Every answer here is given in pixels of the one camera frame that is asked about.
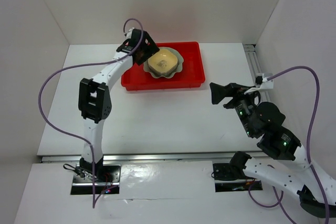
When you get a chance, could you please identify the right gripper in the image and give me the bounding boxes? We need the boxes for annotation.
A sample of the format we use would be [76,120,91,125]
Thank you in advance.
[207,81,260,136]

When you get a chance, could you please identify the yellow square plate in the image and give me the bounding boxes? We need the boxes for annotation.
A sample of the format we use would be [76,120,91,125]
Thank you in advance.
[148,48,179,76]

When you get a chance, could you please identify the large green scalloped bowl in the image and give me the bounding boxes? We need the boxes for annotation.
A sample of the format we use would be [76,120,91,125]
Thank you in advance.
[143,47,184,79]

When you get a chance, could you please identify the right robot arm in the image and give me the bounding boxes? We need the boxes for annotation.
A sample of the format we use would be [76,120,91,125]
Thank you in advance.
[209,82,335,219]

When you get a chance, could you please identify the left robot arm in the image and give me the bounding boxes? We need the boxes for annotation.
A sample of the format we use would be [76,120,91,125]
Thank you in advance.
[78,28,159,182]

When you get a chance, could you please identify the red plastic bin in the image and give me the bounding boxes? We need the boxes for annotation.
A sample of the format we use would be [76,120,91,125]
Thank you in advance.
[121,41,205,91]

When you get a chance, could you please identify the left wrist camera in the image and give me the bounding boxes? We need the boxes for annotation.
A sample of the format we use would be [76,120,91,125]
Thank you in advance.
[124,27,134,39]

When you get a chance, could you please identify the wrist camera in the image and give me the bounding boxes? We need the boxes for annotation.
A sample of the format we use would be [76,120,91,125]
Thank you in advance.
[124,27,134,39]
[244,73,274,94]

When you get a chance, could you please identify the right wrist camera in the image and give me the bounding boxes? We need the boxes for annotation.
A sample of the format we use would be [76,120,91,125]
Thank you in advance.
[244,73,274,94]

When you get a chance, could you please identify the aluminium front rail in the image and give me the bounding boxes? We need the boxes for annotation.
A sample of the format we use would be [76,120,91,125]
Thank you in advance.
[40,150,266,163]

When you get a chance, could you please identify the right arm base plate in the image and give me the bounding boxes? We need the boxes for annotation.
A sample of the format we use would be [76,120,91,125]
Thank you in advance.
[211,163,263,193]

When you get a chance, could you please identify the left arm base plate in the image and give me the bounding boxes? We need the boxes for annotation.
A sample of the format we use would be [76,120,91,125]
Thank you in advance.
[63,164,121,195]

